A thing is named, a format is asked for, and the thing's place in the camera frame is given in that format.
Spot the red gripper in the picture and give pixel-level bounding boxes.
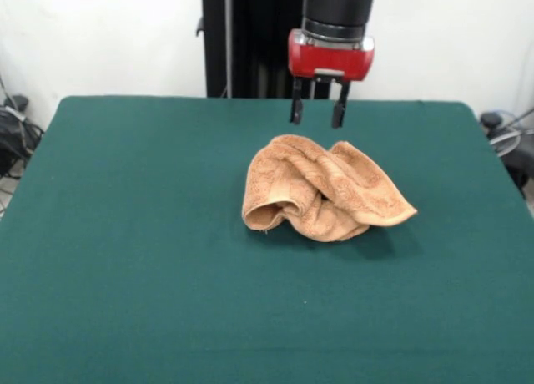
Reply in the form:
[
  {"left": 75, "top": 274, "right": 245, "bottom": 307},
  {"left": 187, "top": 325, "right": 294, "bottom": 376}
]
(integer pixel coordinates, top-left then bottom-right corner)
[{"left": 287, "top": 28, "right": 375, "bottom": 129}]

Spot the orange terry towel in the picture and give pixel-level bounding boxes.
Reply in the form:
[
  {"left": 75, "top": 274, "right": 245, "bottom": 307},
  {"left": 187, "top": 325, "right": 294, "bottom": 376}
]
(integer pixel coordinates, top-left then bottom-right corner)
[{"left": 241, "top": 134, "right": 418, "bottom": 243}]

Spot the black cable tangle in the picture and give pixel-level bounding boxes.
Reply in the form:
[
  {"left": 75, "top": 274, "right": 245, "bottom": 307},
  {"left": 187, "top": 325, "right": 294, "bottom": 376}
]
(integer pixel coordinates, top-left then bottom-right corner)
[{"left": 0, "top": 93, "right": 46, "bottom": 180}]

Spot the black wheeled stand base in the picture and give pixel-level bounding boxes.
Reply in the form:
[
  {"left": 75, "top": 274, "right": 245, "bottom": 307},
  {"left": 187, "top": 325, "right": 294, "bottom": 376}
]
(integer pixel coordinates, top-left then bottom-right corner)
[{"left": 478, "top": 110, "right": 534, "bottom": 201}]

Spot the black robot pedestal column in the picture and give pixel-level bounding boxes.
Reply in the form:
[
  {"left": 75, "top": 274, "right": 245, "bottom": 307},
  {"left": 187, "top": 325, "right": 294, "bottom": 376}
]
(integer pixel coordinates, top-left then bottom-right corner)
[{"left": 194, "top": 0, "right": 335, "bottom": 99}]

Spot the dark green table cloth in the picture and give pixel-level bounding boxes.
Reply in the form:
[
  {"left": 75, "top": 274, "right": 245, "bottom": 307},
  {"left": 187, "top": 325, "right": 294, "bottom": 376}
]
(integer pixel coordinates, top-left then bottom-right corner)
[{"left": 0, "top": 94, "right": 534, "bottom": 384}]

